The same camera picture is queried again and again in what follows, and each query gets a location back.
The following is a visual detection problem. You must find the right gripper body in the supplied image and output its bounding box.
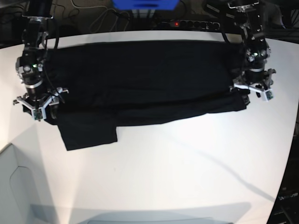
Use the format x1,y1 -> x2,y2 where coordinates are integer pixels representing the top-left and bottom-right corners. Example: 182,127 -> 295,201
13,87 -> 69,114

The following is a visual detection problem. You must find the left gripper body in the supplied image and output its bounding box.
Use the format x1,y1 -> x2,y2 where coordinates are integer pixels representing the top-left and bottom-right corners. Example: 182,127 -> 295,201
233,68 -> 276,94

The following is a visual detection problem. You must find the black T-shirt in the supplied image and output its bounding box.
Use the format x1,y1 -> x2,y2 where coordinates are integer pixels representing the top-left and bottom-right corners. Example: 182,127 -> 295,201
45,41 -> 247,150

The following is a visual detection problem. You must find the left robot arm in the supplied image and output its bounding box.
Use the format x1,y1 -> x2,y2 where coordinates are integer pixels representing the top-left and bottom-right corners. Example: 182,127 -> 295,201
220,0 -> 276,105

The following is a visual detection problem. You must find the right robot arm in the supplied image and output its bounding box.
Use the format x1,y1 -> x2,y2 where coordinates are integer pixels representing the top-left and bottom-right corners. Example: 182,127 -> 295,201
13,0 -> 68,121

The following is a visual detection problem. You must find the black power strip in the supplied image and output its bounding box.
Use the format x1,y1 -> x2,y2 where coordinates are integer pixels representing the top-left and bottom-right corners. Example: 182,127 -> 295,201
160,20 -> 221,32

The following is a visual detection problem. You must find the black box labelled OpenArm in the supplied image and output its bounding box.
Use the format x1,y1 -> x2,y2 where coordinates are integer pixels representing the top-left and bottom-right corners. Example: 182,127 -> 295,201
275,158 -> 299,224

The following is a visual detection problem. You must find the blue plastic bin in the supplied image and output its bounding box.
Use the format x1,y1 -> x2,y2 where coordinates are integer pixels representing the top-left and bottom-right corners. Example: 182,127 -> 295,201
112,0 -> 179,10

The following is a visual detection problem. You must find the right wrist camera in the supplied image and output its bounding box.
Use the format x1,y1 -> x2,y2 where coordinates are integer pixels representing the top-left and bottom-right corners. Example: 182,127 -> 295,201
31,109 -> 44,121

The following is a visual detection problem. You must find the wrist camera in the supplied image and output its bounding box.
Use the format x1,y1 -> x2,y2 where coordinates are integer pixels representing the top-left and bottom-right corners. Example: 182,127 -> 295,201
31,109 -> 44,121
261,89 -> 274,102

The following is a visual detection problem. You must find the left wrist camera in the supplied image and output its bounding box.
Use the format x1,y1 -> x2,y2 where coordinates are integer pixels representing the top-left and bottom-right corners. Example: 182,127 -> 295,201
261,89 -> 274,102

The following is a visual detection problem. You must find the white cable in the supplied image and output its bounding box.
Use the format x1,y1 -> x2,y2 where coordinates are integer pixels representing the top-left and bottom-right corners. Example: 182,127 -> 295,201
70,0 -> 131,33

